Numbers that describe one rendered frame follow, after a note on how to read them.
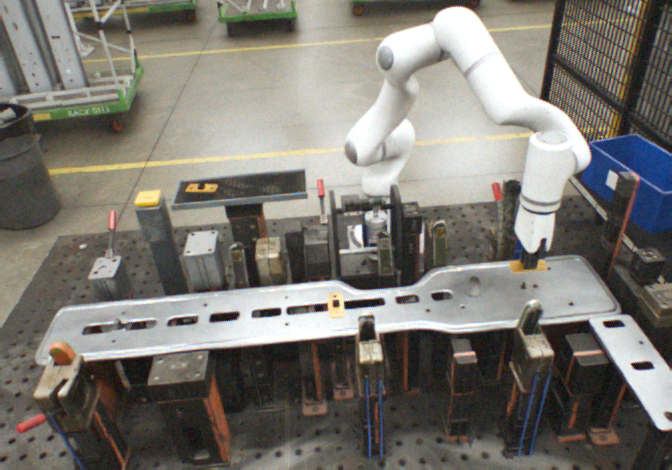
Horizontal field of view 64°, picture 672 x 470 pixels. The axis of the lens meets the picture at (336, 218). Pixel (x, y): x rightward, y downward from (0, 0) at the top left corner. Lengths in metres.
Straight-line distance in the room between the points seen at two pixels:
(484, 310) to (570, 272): 0.27
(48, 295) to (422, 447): 1.37
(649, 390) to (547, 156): 0.51
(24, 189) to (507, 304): 3.16
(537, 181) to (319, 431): 0.82
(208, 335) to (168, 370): 0.14
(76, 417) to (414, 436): 0.78
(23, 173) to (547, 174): 3.24
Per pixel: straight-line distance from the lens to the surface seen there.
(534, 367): 1.22
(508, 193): 1.42
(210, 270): 1.41
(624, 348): 1.33
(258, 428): 1.50
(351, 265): 1.49
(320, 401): 1.51
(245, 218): 1.52
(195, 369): 1.22
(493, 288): 1.39
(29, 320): 2.07
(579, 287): 1.45
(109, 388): 1.58
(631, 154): 1.88
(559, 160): 1.17
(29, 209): 3.94
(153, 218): 1.56
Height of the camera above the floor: 1.92
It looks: 35 degrees down
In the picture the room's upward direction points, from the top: 4 degrees counter-clockwise
